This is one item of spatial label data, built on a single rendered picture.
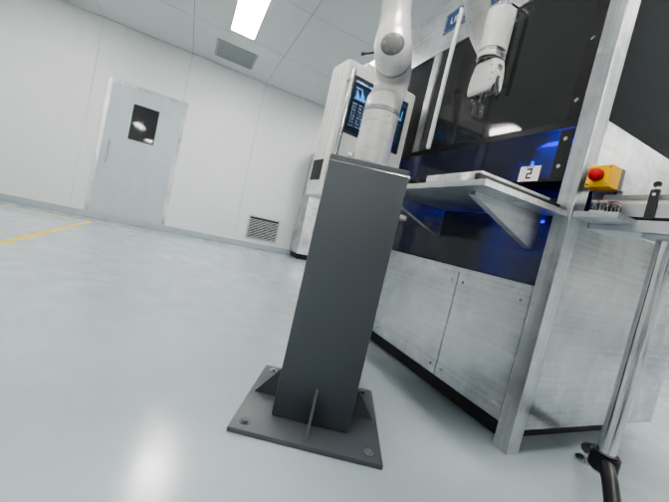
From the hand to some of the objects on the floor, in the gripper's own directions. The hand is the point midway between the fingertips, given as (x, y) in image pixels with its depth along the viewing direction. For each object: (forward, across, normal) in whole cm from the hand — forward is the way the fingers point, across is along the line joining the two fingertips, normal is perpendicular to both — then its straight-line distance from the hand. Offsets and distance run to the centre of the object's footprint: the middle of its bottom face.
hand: (477, 112), depth 106 cm
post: (+110, +9, +42) cm, 119 cm away
